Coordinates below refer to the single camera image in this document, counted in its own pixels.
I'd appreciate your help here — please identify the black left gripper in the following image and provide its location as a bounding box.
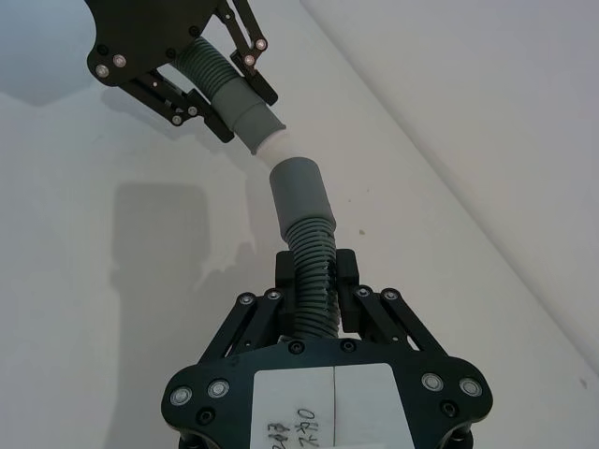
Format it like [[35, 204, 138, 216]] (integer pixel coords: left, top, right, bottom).
[[86, 0, 280, 144]]

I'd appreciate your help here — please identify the small white plastic connector piece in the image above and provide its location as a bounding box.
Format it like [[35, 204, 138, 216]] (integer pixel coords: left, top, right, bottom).
[[255, 130, 301, 168]]

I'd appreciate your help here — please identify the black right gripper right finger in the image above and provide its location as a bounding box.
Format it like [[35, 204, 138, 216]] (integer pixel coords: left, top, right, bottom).
[[334, 250, 450, 356]]

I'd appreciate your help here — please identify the grey corrugated hose with cuff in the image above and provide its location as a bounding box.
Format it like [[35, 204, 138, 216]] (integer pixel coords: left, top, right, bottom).
[[269, 156, 339, 341], [173, 36, 287, 156]]

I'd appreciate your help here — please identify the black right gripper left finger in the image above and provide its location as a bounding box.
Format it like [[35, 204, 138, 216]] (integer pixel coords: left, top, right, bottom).
[[198, 251, 301, 365]]

